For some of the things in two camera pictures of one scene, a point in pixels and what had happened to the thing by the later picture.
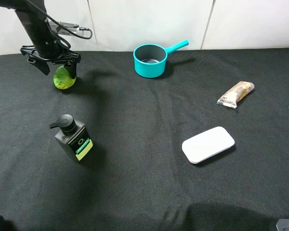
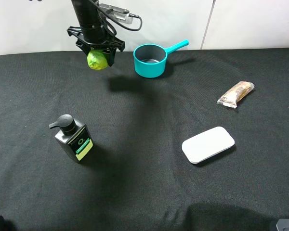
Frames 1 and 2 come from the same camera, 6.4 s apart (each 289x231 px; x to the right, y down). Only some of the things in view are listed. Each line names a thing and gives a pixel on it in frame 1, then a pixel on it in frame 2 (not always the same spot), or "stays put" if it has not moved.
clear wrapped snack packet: (230, 97) stays put
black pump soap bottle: (74, 135) stays put
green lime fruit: (62, 78) to (96, 59)
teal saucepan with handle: (150, 59) stays put
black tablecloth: (137, 179) stays put
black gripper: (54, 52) to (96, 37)
